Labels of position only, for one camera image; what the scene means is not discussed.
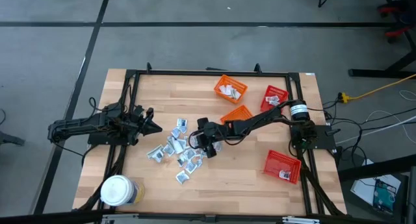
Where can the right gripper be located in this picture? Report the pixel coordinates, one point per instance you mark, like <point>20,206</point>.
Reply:
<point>214,131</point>

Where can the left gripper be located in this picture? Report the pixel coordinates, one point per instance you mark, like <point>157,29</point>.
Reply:
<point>138,123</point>

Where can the white packet green stripes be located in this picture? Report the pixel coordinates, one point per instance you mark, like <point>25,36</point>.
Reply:
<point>153,150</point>
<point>233,93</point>

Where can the plain white packet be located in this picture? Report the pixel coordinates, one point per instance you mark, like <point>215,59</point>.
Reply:
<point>223,88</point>
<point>238,94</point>
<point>229,87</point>
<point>177,146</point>

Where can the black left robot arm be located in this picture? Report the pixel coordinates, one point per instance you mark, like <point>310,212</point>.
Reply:
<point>74,125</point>

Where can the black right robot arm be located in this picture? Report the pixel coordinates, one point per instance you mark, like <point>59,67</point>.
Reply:
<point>260,117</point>

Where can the orange plastic basket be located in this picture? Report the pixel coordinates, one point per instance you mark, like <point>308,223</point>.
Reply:
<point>240,113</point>
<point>240,85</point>

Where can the yellow tub white lid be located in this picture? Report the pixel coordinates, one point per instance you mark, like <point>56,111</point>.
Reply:
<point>117,190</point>

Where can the red plastic basket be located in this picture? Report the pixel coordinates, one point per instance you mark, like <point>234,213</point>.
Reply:
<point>276,160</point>
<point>276,91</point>

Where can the white sticker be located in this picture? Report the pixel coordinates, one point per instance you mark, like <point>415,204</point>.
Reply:
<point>310,74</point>

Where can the black crossbar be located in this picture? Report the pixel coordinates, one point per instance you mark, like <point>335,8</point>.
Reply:
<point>48,217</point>

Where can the black stand foot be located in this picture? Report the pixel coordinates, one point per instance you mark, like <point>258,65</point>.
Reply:
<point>9,139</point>

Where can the white paper sheet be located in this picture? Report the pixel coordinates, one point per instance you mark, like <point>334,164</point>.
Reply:
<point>360,188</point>

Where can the black beam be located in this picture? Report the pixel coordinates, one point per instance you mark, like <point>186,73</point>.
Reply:
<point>373,169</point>

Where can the teal circuit board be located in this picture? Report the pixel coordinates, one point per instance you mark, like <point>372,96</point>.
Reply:
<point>385,194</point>

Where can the person's foot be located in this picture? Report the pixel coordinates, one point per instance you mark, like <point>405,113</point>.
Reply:
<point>399,32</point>
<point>390,9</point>

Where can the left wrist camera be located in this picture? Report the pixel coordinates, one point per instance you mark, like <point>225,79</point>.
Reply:
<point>149,113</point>

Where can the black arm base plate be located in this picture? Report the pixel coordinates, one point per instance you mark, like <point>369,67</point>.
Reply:
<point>325,138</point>
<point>97,140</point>

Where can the black aluminium table frame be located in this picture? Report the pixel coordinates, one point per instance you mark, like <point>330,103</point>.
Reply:
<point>211,73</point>

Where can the silver bracket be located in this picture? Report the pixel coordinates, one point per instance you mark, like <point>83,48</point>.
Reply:
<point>300,220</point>
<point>120,219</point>

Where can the black desk frame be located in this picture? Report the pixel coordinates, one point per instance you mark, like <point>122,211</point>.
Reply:
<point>373,73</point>

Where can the black upright post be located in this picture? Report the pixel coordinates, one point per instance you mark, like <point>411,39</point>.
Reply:
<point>412,198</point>

